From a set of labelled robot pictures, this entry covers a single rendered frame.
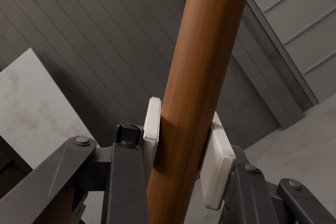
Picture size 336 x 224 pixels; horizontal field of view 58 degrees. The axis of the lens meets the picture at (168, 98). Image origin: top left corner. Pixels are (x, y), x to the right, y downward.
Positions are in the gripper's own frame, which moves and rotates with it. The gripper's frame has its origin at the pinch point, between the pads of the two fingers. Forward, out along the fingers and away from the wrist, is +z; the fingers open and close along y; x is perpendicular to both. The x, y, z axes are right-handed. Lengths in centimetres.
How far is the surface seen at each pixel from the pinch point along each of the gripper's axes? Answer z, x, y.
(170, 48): 353, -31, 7
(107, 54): 354, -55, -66
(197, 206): 301, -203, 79
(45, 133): 317, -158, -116
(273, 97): 339, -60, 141
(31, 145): 317, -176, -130
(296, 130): 324, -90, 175
